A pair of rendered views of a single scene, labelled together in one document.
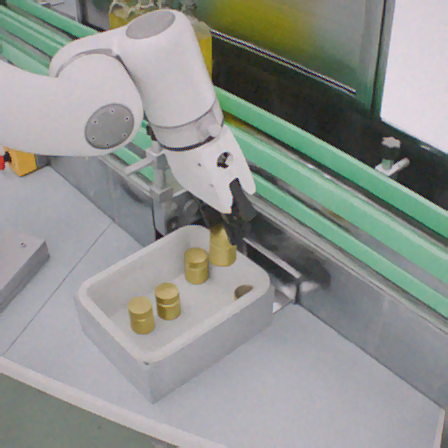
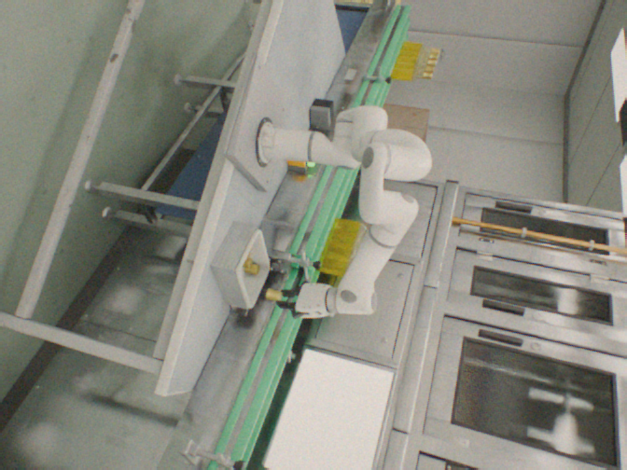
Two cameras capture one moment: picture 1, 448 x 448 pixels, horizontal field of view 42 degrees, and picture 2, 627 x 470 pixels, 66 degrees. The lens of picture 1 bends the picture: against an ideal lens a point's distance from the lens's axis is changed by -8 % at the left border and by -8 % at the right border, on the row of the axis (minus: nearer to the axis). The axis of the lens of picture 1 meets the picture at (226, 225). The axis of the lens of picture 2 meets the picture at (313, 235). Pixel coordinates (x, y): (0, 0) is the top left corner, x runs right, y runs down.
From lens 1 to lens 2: 0.92 m
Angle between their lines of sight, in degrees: 27
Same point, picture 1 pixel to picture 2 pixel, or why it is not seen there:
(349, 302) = (239, 341)
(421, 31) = (344, 373)
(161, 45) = (368, 308)
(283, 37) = not seen: hidden behind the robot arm
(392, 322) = (234, 364)
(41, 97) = (366, 283)
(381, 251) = (264, 358)
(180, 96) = (347, 308)
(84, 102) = (359, 294)
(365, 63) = (329, 345)
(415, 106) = (313, 366)
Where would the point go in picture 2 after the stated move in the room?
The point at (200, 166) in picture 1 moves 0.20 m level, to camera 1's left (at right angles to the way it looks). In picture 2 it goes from (317, 305) to (328, 239)
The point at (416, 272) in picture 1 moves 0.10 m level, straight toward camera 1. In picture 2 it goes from (258, 375) to (247, 375)
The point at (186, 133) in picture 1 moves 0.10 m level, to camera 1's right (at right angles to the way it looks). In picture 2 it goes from (332, 305) to (327, 337)
